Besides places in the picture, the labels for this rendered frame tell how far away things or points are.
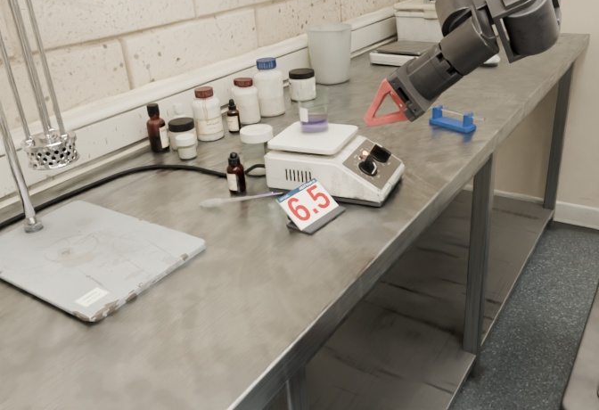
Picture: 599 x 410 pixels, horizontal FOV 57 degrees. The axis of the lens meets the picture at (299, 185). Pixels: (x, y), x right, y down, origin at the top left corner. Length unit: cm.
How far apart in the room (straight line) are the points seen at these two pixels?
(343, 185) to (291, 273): 20
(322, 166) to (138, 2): 60
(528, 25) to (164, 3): 83
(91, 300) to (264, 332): 22
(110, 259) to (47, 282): 8
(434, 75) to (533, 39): 12
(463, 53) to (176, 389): 50
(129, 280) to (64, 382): 16
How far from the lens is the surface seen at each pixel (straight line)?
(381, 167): 90
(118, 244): 83
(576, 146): 236
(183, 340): 63
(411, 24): 202
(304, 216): 81
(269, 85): 130
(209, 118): 119
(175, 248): 78
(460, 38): 73
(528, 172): 244
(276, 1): 163
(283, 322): 63
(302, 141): 89
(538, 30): 73
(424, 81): 75
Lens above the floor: 114
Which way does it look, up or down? 25 degrees down
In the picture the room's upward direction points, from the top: 4 degrees counter-clockwise
